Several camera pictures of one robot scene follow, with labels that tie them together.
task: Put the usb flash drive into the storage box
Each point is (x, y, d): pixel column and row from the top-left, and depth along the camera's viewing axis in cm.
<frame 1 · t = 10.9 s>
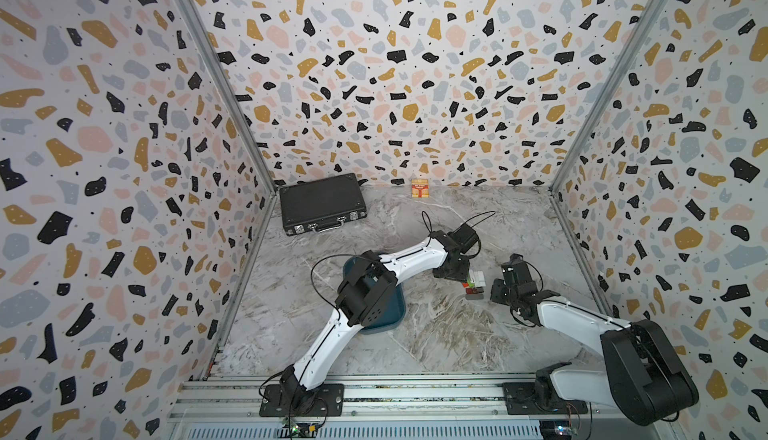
left hand: (464, 276, 94), fingers open
right hand: (499, 287, 93), fingers open
black briefcase: (322, 205, 112), point 6 cm above the table
dark brown usb flash drive: (478, 290, 96), on the table

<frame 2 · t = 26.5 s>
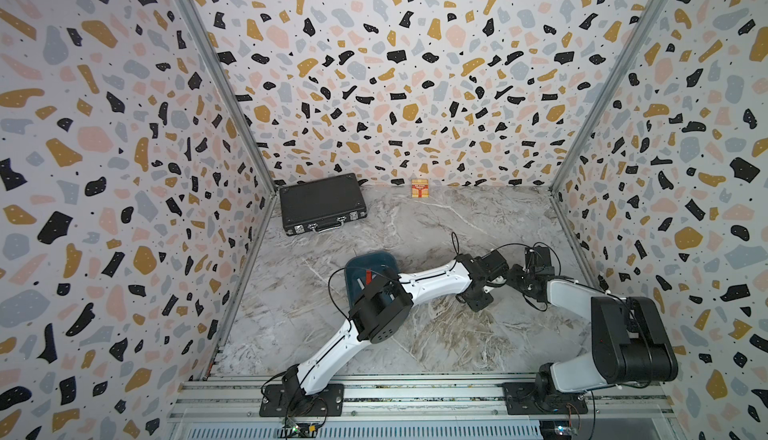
left hand: (484, 300, 90), fingers open
right hand: (513, 275, 96), fingers open
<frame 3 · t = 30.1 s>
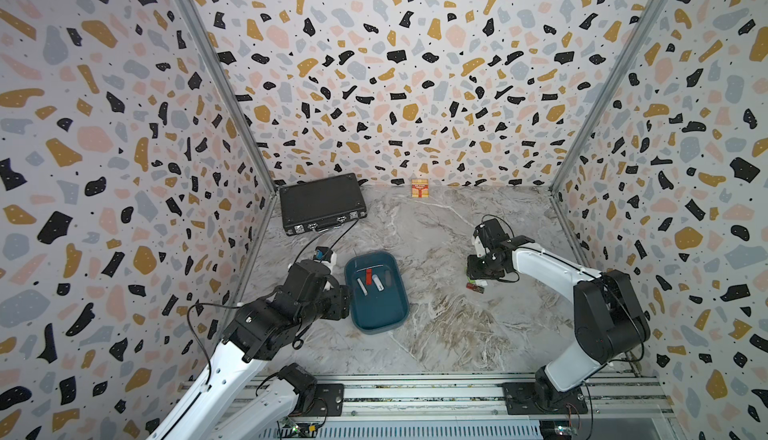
left hand: (344, 291, 70), fingers open
right hand: (473, 271, 93), fingers open
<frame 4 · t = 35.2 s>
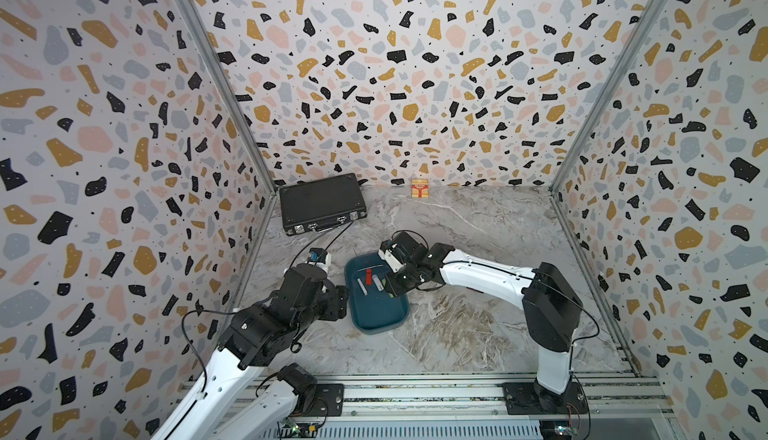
left hand: (340, 290, 70), fingers open
right hand: (386, 288, 85), fingers closed
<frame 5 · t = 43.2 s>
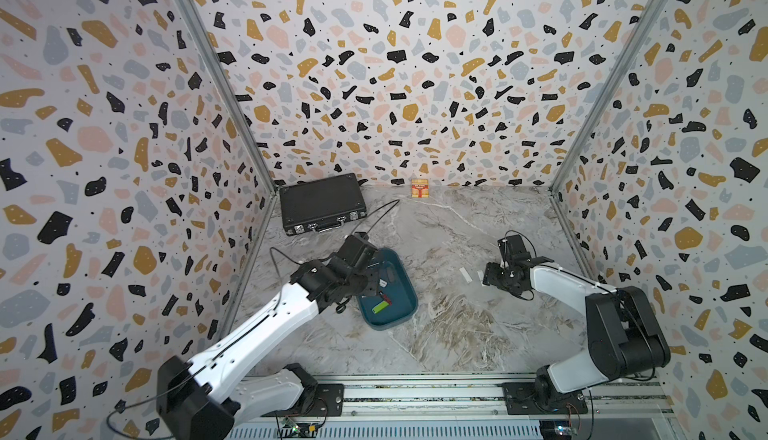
left hand: (375, 278, 76), fingers open
right hand: (494, 278, 94), fingers open
